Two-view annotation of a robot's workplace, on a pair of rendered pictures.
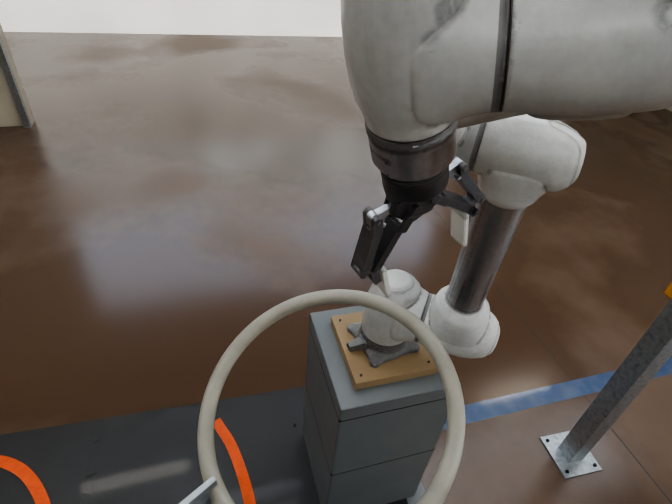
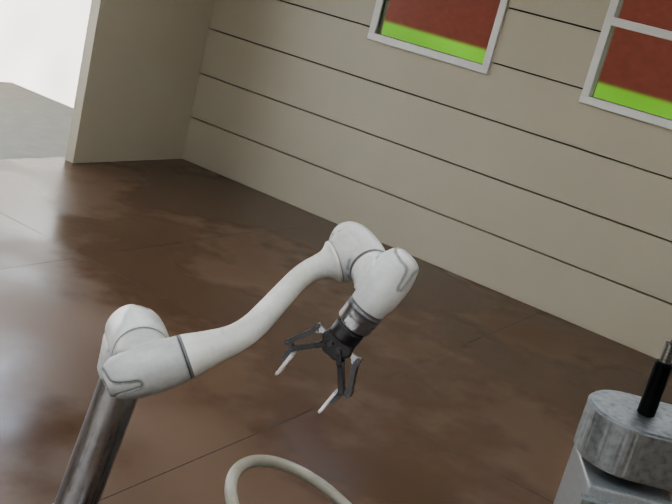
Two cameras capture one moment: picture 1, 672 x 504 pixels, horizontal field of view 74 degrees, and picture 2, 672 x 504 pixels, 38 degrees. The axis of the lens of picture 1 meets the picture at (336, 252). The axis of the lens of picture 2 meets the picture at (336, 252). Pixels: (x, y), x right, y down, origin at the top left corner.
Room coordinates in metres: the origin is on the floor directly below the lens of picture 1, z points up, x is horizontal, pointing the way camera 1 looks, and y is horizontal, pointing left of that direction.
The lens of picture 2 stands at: (1.86, 1.49, 2.53)
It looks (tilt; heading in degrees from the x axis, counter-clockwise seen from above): 16 degrees down; 230
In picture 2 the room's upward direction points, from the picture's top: 14 degrees clockwise
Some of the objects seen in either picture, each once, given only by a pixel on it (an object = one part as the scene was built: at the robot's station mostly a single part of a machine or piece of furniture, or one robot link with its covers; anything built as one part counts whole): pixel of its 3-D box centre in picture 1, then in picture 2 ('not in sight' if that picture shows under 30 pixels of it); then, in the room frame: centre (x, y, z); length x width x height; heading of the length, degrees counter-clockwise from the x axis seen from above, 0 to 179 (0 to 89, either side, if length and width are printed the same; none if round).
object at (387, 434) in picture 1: (366, 412); not in sight; (0.98, -0.18, 0.40); 0.50 x 0.50 x 0.80; 20
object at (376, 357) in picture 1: (378, 335); not in sight; (0.97, -0.16, 0.86); 0.22 x 0.18 x 0.06; 120
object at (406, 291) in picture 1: (393, 304); not in sight; (0.98, -0.19, 1.00); 0.18 x 0.16 x 0.22; 73
